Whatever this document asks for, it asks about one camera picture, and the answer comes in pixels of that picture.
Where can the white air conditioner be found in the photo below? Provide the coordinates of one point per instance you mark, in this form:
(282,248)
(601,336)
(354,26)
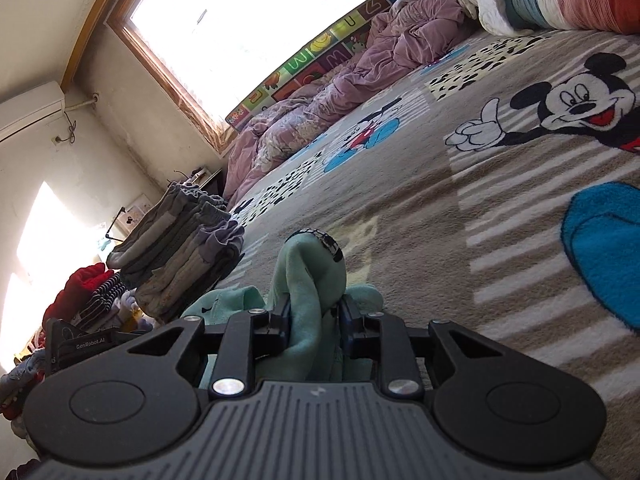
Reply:
(27,110)

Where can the pile of unfolded clothes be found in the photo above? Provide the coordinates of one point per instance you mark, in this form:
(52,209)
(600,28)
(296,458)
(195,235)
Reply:
(20,390)

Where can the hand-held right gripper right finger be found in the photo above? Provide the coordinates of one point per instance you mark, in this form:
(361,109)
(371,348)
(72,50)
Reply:
(347,330)

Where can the cluttered desk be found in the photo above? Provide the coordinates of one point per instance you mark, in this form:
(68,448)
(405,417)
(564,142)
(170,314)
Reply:
(205,177)

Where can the stack of folded grey clothes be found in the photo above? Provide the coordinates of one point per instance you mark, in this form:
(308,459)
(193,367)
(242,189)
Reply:
(175,250)

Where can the cartoon mouse printed blanket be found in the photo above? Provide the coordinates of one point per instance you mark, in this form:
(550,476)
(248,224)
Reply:
(425,185)

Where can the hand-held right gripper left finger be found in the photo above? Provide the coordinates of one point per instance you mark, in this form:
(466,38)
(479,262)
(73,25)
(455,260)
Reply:
(277,330)

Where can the purple quilt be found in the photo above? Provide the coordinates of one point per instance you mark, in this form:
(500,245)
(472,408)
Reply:
(380,55)

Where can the wooden curtain pelmet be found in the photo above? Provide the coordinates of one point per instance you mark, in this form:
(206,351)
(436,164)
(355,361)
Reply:
(90,15)

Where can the stack of folded colourful clothes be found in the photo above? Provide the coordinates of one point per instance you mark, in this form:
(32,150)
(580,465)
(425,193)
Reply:
(85,290)

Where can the window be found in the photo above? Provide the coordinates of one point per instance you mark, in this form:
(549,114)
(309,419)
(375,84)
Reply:
(235,35)

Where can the white wall box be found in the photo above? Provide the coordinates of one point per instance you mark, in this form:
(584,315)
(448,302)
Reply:
(135,212)

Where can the colourful alphabet play mat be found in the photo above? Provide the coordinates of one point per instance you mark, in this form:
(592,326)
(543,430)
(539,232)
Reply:
(310,55)

